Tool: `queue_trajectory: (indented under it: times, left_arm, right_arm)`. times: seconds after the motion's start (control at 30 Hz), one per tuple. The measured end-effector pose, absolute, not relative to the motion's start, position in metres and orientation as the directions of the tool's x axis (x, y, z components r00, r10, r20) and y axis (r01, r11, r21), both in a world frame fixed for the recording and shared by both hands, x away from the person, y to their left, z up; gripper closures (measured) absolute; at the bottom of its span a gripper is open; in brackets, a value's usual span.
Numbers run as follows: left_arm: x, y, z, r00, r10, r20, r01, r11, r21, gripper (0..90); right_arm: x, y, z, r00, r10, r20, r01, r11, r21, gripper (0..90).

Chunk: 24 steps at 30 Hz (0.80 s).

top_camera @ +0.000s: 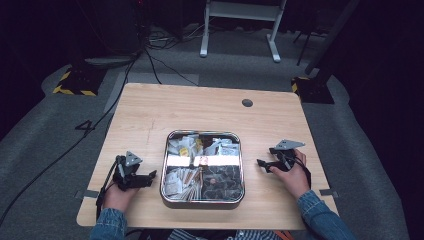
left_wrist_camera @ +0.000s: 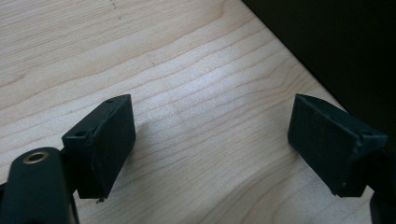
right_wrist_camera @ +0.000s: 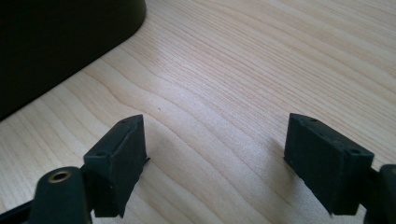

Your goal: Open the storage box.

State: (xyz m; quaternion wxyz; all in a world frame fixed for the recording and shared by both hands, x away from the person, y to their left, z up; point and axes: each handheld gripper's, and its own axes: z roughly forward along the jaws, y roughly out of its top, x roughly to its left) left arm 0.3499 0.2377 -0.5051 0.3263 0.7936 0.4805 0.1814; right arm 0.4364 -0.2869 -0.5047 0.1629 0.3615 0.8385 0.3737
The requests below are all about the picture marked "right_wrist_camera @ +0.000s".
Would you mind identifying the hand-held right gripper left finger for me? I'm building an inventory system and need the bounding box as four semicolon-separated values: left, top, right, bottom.
83;114;151;218

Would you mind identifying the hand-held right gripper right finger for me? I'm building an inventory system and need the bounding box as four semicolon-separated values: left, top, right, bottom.
283;112;375;217

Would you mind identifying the clear plastic container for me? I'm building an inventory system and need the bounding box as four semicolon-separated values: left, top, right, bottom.
0;0;148;122

